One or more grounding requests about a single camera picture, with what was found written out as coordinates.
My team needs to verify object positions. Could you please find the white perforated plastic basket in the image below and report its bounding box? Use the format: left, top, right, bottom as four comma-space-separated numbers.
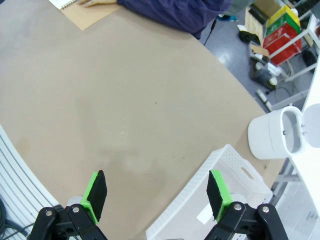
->
145, 143, 274, 240

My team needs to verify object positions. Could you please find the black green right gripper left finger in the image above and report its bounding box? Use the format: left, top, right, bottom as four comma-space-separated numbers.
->
27, 169, 108, 240

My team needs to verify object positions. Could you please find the person's left hand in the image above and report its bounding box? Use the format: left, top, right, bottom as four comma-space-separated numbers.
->
77, 0, 118, 8

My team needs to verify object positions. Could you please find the white metal rack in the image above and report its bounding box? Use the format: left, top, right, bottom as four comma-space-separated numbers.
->
248, 12, 320, 83

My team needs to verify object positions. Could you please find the white paper sheet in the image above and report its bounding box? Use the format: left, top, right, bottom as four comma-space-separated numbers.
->
196, 203, 215, 226

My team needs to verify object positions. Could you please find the grey cable bundle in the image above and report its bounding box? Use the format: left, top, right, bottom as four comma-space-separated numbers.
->
0, 194, 33, 240

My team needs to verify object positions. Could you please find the spiral notebook with brown cover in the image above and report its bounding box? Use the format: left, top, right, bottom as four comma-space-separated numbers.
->
48, 0, 123, 31

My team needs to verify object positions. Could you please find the white ribbed panel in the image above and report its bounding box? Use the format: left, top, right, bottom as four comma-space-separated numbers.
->
0, 123, 61, 240

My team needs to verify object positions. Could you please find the white lidded trash can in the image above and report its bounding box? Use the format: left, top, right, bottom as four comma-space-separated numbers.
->
247, 103, 320, 160

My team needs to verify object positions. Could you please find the person in purple jacket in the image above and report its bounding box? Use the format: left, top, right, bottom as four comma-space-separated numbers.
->
116, 0, 232, 40

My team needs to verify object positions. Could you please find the red shopping bag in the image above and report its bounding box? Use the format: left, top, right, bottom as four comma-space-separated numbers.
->
262, 24, 303, 66

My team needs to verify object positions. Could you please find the green shopping bag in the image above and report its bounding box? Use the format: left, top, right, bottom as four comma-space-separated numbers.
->
264, 12, 301, 37

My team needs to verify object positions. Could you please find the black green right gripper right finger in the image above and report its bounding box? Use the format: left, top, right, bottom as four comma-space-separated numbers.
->
203, 169, 288, 240

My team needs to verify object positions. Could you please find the brown cardboard box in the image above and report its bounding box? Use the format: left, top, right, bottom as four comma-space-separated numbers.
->
244, 2, 283, 46

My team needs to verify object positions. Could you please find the person's left forearm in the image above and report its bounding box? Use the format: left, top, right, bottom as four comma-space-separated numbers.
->
116, 0, 156, 16

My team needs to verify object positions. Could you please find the thin black cable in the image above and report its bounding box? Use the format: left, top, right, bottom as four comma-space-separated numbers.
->
203, 17, 218, 46

